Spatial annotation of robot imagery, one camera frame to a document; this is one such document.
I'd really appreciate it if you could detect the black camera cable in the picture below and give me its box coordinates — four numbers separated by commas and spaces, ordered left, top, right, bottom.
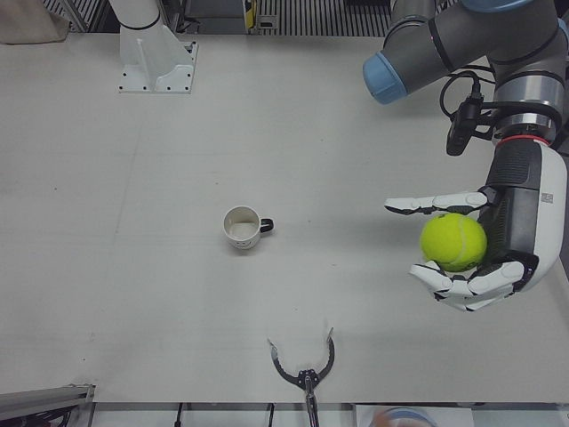
439, 69, 495, 117

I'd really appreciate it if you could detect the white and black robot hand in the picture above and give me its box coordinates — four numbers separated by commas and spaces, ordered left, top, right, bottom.
384, 136, 569, 313

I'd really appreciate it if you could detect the white mug with black handle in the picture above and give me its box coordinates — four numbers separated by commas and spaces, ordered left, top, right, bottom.
222, 205, 276, 252

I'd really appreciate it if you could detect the blue round object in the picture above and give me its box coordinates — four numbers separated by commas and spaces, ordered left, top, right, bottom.
371, 407, 435, 427

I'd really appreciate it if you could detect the aluminium frame profile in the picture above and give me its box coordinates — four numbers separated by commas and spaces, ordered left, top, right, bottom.
0, 382, 97, 407

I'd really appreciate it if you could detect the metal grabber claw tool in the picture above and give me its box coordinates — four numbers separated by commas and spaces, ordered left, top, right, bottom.
267, 327, 335, 427

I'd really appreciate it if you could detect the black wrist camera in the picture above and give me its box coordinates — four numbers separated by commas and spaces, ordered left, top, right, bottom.
445, 93, 506, 157

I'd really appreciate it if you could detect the black and yellow device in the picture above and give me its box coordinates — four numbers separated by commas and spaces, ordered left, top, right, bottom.
242, 0, 259, 30

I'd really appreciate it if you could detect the yellow-green tennis ball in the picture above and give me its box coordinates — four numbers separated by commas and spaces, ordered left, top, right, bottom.
420, 213, 488, 273

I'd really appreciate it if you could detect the beige fabric bag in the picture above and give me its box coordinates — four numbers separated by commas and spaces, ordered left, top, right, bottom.
0, 0, 69, 44

